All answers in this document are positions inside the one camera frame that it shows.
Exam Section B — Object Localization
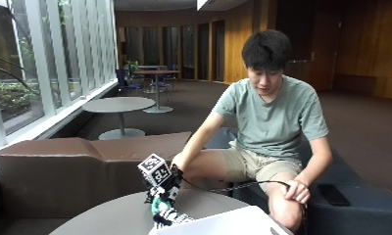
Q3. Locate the round grey pedestal table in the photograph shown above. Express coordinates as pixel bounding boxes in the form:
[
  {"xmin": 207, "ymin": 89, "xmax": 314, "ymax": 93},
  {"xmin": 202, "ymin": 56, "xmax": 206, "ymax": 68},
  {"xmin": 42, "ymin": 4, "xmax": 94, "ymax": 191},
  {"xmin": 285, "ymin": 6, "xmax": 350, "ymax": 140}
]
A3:
[{"xmin": 81, "ymin": 96, "xmax": 157, "ymax": 141}]

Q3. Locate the white marker cube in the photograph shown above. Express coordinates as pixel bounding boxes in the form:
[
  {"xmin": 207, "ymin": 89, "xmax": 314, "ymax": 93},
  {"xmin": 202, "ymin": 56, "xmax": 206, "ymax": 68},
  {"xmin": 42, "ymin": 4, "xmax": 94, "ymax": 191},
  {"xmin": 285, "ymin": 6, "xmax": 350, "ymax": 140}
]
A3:
[{"xmin": 135, "ymin": 153, "xmax": 171, "ymax": 188}]

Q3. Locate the green potted plant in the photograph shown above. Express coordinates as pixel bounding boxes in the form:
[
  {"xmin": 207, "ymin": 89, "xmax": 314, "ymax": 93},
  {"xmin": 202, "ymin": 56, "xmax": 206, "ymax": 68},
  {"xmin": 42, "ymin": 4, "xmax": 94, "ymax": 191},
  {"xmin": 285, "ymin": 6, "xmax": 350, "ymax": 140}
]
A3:
[{"xmin": 122, "ymin": 60, "xmax": 141, "ymax": 78}]

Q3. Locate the person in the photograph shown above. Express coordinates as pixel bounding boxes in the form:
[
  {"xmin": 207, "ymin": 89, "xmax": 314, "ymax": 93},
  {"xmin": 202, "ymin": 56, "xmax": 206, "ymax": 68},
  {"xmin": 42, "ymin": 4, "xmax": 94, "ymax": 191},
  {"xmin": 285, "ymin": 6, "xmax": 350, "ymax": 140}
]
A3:
[{"xmin": 167, "ymin": 28, "xmax": 335, "ymax": 234}]

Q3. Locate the round wooden pedestal table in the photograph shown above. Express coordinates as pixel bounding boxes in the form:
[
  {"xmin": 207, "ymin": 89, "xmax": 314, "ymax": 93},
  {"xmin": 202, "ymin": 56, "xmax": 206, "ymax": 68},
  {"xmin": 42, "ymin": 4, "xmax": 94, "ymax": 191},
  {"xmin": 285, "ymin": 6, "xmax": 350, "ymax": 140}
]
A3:
[{"xmin": 133, "ymin": 69, "xmax": 181, "ymax": 115}]

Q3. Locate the brown leather sofa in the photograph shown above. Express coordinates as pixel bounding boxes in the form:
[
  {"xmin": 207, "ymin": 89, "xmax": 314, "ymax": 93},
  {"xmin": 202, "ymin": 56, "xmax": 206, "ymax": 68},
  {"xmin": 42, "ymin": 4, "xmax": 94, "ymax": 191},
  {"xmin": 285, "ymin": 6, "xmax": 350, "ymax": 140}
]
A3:
[{"xmin": 0, "ymin": 131, "xmax": 193, "ymax": 219}]

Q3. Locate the black cable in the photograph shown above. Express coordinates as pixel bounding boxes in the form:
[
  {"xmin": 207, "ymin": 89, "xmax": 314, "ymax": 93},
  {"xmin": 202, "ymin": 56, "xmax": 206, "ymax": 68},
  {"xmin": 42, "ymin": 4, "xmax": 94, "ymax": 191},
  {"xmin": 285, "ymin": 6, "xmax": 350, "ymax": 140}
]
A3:
[{"xmin": 179, "ymin": 175, "xmax": 310, "ymax": 235}]

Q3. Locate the ceiling light panel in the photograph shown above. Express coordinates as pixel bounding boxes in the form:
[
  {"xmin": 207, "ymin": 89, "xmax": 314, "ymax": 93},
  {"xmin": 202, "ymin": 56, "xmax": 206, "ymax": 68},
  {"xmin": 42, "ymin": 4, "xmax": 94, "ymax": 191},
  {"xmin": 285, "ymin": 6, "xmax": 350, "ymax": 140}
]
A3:
[{"xmin": 195, "ymin": 0, "xmax": 211, "ymax": 12}]

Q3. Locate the blue chair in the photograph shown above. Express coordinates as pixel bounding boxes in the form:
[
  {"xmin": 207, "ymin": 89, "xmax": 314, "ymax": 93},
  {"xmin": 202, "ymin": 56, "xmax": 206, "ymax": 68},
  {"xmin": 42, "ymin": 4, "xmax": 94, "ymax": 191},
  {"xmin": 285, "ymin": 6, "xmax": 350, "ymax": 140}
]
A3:
[
  {"xmin": 114, "ymin": 68, "xmax": 143, "ymax": 98},
  {"xmin": 153, "ymin": 64, "xmax": 179, "ymax": 93}
]

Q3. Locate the dark grey sofa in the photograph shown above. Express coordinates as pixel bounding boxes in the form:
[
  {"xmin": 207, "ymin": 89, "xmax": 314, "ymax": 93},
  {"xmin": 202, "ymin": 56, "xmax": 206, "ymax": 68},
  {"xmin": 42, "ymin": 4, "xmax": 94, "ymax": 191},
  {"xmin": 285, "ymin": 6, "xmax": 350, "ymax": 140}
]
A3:
[{"xmin": 203, "ymin": 126, "xmax": 392, "ymax": 235}]

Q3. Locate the black phone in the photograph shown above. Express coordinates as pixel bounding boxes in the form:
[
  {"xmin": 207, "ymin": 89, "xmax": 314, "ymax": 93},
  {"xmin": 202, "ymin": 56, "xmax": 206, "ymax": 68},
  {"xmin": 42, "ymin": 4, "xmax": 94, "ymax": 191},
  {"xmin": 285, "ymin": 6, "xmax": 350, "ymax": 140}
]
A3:
[{"xmin": 315, "ymin": 183, "xmax": 351, "ymax": 208}]

